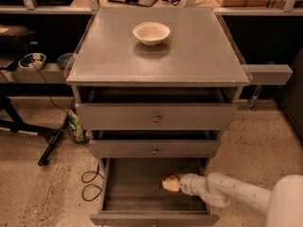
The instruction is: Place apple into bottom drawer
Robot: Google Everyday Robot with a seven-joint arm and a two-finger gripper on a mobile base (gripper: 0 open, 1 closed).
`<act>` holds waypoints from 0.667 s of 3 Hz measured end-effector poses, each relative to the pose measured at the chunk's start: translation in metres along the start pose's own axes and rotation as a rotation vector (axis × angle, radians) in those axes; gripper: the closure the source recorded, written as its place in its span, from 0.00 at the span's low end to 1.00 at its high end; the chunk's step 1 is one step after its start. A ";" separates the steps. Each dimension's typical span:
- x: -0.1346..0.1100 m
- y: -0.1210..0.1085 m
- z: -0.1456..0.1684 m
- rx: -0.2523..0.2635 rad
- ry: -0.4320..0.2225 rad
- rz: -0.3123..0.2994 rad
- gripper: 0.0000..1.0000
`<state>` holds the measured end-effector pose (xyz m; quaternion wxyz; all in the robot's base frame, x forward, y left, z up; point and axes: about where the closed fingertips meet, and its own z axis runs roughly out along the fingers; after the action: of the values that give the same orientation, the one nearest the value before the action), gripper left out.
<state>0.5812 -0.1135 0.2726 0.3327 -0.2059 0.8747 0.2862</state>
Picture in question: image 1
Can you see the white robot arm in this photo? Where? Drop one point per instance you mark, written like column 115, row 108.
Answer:
column 282, row 206

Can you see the black stand leg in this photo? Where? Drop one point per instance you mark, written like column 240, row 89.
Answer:
column 17, row 124

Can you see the dark bowl on shelf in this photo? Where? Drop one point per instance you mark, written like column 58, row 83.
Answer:
column 64, row 60

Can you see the white paper bowl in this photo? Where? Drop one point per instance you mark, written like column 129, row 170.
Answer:
column 151, row 33

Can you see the white patterned bowl on shelf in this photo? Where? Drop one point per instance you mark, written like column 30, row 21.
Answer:
column 32, row 61

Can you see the grey drawer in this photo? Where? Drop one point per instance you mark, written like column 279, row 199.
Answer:
column 154, row 144
column 156, row 110
column 133, row 195

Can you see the grey drawer cabinet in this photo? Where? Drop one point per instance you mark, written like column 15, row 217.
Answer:
column 196, row 55

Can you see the green snack bag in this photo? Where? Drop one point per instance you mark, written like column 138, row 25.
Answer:
column 75, row 127

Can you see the grey bottom drawer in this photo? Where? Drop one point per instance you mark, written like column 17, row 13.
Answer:
column 133, row 195

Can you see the grey top drawer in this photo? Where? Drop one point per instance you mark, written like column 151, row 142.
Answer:
column 156, row 110

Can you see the grey middle drawer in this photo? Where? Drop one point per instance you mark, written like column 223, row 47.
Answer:
column 154, row 144

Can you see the red apple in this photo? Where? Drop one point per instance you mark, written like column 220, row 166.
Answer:
column 172, row 178

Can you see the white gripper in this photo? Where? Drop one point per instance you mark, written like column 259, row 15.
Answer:
column 187, row 184

